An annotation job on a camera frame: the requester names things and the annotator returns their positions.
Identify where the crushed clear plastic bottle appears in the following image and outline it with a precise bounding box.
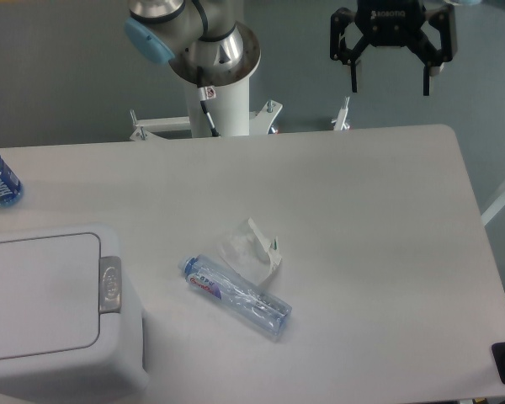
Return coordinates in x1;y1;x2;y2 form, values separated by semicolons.
178;254;292;341

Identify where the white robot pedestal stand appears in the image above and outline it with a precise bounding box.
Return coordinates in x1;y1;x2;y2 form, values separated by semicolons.
128;66;352;143

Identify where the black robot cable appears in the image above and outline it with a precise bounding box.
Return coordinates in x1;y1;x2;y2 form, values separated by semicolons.
195;66;221;138

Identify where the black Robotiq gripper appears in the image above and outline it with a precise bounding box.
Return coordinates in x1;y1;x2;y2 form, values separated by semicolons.
329;0;458;96

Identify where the crumpled clear plastic wrapper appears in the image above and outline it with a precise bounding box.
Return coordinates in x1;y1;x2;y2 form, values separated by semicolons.
216;218;282;286

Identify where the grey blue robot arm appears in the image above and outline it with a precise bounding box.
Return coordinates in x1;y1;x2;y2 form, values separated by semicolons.
125;1;458;95

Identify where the white push-button trash can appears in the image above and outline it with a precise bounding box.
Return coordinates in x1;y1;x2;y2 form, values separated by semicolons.
0;223;149;403

